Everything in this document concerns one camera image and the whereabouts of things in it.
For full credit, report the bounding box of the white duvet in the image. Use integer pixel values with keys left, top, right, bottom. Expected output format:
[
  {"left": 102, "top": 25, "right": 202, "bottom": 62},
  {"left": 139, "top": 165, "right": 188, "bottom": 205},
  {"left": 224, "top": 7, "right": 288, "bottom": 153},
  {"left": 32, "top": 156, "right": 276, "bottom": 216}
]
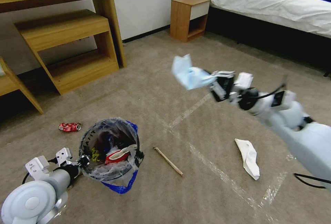
[{"left": 187, "top": 0, "right": 331, "bottom": 39}]

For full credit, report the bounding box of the wooden desk with shelves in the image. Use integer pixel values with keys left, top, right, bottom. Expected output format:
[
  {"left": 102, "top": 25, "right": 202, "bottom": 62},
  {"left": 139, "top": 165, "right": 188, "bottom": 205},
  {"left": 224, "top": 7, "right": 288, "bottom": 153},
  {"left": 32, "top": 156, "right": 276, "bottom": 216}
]
[{"left": 0, "top": 0, "right": 128, "bottom": 96}]

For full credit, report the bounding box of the clear bag with blue handles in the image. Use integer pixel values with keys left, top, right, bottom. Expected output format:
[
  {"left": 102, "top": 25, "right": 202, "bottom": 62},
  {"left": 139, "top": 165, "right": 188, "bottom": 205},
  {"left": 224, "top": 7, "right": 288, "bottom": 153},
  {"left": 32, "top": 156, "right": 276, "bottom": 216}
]
[{"left": 79, "top": 116, "right": 139, "bottom": 195}]

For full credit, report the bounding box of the crumpled white paper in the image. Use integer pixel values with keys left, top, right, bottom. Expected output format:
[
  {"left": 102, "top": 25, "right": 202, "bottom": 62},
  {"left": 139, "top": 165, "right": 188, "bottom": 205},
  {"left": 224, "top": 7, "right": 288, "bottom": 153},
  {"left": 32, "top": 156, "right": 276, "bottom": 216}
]
[{"left": 234, "top": 138, "right": 261, "bottom": 181}]

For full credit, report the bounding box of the pale blue tissue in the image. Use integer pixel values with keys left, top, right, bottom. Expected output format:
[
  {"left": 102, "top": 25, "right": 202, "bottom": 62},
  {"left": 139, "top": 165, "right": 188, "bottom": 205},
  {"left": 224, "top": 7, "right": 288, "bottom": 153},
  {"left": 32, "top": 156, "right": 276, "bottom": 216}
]
[{"left": 171, "top": 53, "right": 215, "bottom": 91}]

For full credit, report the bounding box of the black round trash bin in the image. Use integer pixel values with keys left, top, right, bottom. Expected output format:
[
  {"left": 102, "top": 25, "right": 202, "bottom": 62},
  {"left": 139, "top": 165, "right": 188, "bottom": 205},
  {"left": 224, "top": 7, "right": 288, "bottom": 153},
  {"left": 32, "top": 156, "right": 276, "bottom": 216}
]
[{"left": 78, "top": 118, "right": 144, "bottom": 183}]

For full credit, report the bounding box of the wooden chair frame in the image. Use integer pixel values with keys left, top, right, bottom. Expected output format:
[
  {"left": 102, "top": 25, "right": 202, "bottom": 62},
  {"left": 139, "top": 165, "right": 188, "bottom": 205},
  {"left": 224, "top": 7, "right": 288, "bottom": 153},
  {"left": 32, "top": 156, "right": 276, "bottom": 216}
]
[{"left": 0, "top": 56, "right": 45, "bottom": 115}]

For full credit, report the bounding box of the red and white wrapper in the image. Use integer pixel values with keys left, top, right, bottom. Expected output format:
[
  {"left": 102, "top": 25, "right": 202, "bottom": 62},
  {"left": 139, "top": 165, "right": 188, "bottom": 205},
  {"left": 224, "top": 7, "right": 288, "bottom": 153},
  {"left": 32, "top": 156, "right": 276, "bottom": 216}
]
[{"left": 104, "top": 145, "right": 138, "bottom": 165}]

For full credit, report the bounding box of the wooden nightstand with white drawer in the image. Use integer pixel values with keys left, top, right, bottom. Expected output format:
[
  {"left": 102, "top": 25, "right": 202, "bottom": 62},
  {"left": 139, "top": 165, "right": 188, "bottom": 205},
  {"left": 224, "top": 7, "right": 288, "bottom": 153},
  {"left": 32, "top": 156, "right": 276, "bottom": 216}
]
[{"left": 170, "top": 0, "right": 211, "bottom": 43}]

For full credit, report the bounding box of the crushed red drink can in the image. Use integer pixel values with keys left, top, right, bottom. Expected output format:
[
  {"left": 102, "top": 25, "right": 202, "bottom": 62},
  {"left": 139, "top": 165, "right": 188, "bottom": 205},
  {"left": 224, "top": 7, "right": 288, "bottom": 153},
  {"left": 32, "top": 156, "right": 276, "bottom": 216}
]
[{"left": 58, "top": 121, "right": 82, "bottom": 132}]

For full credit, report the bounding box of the black right arm wrist cable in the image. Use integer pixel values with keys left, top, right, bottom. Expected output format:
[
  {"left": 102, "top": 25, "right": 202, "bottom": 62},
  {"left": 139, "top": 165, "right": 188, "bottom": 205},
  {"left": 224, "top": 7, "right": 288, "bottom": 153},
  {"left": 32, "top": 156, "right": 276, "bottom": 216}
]
[{"left": 258, "top": 75, "right": 289, "bottom": 99}]

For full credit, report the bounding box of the black right arm lower cable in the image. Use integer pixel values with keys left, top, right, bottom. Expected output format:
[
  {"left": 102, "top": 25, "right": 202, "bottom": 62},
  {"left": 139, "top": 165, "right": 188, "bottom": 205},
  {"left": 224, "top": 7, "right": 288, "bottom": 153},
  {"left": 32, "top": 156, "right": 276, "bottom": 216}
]
[{"left": 294, "top": 173, "right": 331, "bottom": 190}]

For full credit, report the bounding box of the black bed frame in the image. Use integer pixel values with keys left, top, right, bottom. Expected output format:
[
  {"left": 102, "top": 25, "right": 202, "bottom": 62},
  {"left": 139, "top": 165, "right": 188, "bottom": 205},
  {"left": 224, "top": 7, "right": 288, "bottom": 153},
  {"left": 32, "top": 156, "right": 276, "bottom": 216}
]
[{"left": 185, "top": 0, "right": 331, "bottom": 78}]

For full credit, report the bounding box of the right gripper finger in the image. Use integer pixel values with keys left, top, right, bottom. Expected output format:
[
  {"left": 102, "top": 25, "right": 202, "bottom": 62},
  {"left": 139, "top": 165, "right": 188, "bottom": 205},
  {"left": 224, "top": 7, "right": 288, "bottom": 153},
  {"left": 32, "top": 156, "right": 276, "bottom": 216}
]
[
  {"left": 208, "top": 82, "right": 224, "bottom": 103},
  {"left": 206, "top": 70, "right": 236, "bottom": 80}
]

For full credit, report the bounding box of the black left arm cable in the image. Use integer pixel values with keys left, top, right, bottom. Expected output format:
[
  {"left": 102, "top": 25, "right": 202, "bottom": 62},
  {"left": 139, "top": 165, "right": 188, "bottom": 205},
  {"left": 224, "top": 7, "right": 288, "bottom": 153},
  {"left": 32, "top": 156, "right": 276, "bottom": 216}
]
[{"left": 21, "top": 157, "right": 58, "bottom": 185}]

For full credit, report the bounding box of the wooden stick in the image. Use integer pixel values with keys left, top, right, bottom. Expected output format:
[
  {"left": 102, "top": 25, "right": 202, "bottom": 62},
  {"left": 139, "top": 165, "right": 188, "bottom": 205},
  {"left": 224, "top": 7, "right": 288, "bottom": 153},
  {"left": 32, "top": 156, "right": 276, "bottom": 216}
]
[{"left": 153, "top": 145, "right": 184, "bottom": 178}]

